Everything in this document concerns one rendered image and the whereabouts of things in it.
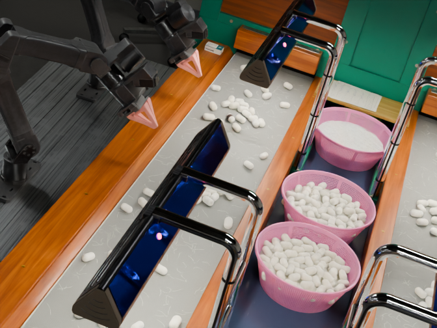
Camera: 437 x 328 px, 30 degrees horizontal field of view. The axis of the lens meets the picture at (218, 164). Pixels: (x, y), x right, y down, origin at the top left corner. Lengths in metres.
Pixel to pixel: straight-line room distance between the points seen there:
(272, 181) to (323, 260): 0.30
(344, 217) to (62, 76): 1.05
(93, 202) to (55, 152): 0.37
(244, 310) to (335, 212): 0.46
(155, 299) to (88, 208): 0.31
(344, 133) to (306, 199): 0.45
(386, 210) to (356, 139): 0.42
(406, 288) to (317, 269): 0.23
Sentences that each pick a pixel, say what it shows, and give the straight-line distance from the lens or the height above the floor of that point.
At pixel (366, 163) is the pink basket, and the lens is 2.59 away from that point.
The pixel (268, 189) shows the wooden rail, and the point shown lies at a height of 0.77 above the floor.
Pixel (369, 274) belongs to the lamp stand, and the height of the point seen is 1.04.
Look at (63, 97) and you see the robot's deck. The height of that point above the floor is 0.67.
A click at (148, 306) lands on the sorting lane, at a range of 1.80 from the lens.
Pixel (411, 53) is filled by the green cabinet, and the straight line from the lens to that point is 2.83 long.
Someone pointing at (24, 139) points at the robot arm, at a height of 0.82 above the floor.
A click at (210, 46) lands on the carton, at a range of 2.86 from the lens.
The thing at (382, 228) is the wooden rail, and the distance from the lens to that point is 2.23.
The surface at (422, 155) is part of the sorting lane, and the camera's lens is 2.70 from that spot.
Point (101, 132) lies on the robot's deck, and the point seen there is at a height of 0.67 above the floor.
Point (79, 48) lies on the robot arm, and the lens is 2.02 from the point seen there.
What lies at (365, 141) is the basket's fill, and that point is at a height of 0.74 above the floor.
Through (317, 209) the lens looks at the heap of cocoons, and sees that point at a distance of 2.26.
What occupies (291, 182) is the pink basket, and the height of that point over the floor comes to 0.75.
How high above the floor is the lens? 1.97
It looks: 32 degrees down
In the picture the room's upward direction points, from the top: 15 degrees clockwise
